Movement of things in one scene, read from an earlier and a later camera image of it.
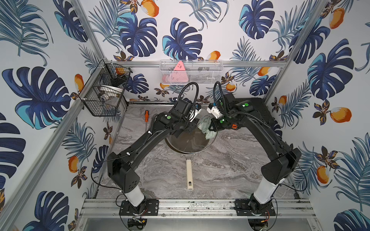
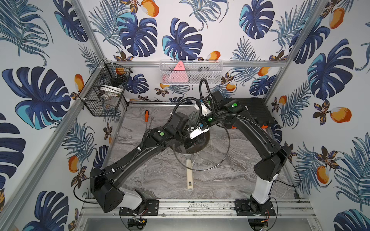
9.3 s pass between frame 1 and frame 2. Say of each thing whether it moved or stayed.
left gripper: moved
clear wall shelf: stayed
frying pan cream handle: stayed
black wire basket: stayed
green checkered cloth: moved
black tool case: stayed
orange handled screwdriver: stayed
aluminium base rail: stayed
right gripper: moved
